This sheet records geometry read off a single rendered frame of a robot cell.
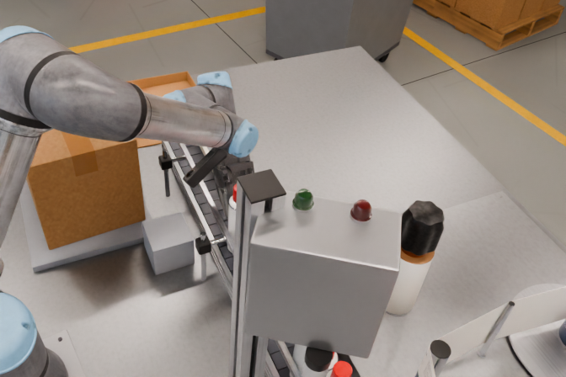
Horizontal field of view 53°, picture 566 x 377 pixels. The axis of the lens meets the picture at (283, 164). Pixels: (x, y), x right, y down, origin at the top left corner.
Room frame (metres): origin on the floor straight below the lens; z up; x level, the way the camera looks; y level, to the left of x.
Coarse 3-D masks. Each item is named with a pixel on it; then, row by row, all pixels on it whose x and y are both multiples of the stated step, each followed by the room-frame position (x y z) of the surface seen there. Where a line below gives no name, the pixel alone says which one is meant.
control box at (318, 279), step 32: (288, 192) 0.50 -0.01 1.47; (256, 224) 0.45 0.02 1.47; (288, 224) 0.45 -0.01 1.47; (320, 224) 0.46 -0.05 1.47; (352, 224) 0.46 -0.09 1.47; (384, 224) 0.47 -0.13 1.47; (256, 256) 0.42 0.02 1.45; (288, 256) 0.41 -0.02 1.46; (320, 256) 0.41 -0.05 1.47; (352, 256) 0.41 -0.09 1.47; (384, 256) 0.42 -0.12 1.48; (256, 288) 0.41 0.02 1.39; (288, 288) 0.41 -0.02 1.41; (320, 288) 0.41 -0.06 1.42; (352, 288) 0.40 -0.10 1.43; (384, 288) 0.40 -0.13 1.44; (256, 320) 0.41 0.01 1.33; (288, 320) 0.41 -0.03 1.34; (320, 320) 0.41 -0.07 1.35; (352, 320) 0.40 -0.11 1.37; (352, 352) 0.40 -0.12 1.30
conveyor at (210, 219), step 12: (180, 156) 1.21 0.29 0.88; (192, 156) 1.21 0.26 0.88; (204, 156) 1.22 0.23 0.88; (204, 180) 1.12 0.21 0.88; (192, 192) 1.09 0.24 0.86; (216, 192) 1.08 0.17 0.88; (204, 204) 1.03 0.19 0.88; (216, 204) 1.03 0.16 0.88; (204, 216) 0.99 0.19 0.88; (216, 228) 0.95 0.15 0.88; (228, 252) 0.88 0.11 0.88; (228, 264) 0.84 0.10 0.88; (276, 348) 0.64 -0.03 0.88; (288, 348) 0.64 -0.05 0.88; (276, 360) 0.61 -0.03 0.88; (288, 372) 0.59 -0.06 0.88
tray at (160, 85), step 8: (176, 72) 1.64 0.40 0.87; (184, 72) 1.65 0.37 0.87; (136, 80) 1.57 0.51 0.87; (144, 80) 1.58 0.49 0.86; (152, 80) 1.59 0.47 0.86; (160, 80) 1.61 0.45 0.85; (168, 80) 1.62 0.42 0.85; (176, 80) 1.63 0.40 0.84; (184, 80) 1.65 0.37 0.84; (192, 80) 1.60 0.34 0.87; (144, 88) 1.57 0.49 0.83; (152, 88) 1.58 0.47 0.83; (160, 88) 1.58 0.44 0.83; (168, 88) 1.59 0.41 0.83; (176, 88) 1.60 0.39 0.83; (160, 96) 1.54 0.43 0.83; (144, 144) 1.29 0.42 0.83; (152, 144) 1.30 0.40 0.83
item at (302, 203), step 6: (300, 192) 0.48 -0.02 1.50; (306, 192) 0.48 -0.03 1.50; (294, 198) 0.49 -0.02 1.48; (300, 198) 0.48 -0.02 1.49; (306, 198) 0.48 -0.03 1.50; (312, 198) 0.48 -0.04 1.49; (294, 204) 0.48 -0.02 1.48; (300, 204) 0.47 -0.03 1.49; (306, 204) 0.47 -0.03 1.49; (312, 204) 0.48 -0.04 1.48; (300, 210) 0.47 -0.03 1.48; (306, 210) 0.47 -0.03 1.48
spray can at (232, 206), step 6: (234, 186) 0.90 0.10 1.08; (234, 192) 0.89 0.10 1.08; (234, 198) 0.89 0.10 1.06; (228, 204) 0.90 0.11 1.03; (234, 204) 0.88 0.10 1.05; (228, 210) 0.89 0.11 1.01; (234, 210) 0.88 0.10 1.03; (228, 216) 0.89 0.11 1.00; (234, 216) 0.88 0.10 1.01; (228, 222) 0.89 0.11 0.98; (234, 222) 0.87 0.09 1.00; (228, 228) 0.89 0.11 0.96; (234, 228) 0.87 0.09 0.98; (234, 234) 0.87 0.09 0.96; (234, 240) 0.87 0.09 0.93
